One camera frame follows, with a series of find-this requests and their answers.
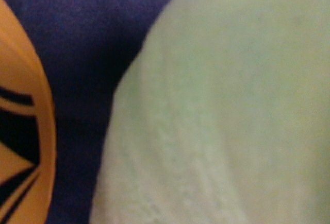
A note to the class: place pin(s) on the multicolour plush ball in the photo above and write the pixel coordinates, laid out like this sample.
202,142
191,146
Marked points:
223,117

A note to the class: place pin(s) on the black tablecloth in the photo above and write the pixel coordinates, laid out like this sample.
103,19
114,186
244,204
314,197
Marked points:
85,47

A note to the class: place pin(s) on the yellow black soccer ball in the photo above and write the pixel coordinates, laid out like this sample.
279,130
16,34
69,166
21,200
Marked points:
28,129

